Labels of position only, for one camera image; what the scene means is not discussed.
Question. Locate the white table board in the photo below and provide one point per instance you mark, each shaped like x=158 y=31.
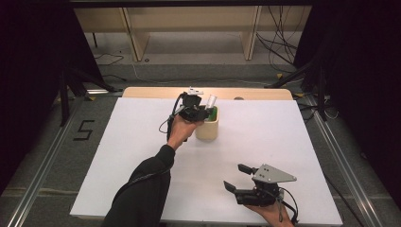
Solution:
x=268 y=132

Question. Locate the beige wooden desk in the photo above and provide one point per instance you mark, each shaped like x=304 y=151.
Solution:
x=189 y=15

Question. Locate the aluminium floor rail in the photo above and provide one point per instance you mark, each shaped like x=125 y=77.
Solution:
x=38 y=183
x=346 y=176

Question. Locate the black metal stand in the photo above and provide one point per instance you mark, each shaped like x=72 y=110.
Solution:
x=64 y=101
x=321 y=94

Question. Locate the person's right hand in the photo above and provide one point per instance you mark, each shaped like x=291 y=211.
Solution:
x=269 y=216

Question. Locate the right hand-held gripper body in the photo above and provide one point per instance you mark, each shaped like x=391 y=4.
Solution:
x=261 y=192

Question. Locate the beige square pen holder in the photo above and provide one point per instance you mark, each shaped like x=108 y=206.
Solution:
x=206 y=132

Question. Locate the black curtain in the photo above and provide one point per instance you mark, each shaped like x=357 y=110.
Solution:
x=362 y=78
x=31 y=78

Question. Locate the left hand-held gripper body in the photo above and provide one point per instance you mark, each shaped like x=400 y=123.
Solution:
x=190 y=105

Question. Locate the white tube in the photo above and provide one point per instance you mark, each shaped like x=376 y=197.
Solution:
x=212 y=101

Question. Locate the green highlighter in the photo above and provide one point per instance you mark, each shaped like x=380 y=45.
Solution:
x=214 y=114

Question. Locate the person's left hand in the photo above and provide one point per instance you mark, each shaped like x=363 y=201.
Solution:
x=181 y=130

